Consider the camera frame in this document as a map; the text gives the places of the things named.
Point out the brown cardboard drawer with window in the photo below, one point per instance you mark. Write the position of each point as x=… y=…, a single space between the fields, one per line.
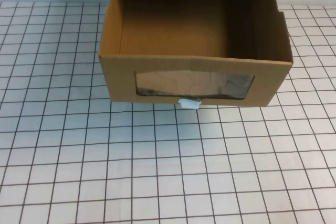
x=118 y=82

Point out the white plastic pull tab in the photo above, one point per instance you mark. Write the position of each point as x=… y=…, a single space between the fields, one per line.
x=189 y=104

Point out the white black-grid tablecloth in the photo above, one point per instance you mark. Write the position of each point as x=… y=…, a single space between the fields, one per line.
x=78 y=155

